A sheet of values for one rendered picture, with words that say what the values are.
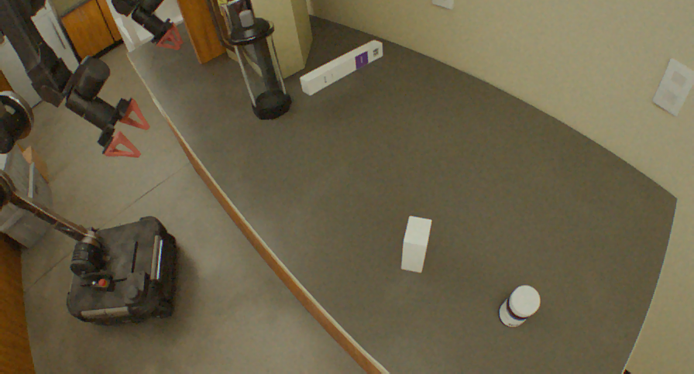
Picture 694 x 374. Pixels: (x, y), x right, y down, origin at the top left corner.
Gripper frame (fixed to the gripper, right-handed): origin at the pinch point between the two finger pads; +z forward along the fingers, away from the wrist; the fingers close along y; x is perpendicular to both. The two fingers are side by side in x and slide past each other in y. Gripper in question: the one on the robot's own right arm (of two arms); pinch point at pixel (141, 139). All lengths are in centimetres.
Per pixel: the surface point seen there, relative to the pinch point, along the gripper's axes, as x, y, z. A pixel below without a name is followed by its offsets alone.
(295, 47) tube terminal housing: -32.3, 29.3, 22.1
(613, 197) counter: -77, -39, 58
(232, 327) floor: 69, -7, 81
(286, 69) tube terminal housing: -26.3, 27.1, 24.6
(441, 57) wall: -65, 23, 51
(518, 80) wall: -77, 0, 54
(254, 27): -33.7, 10.1, 4.2
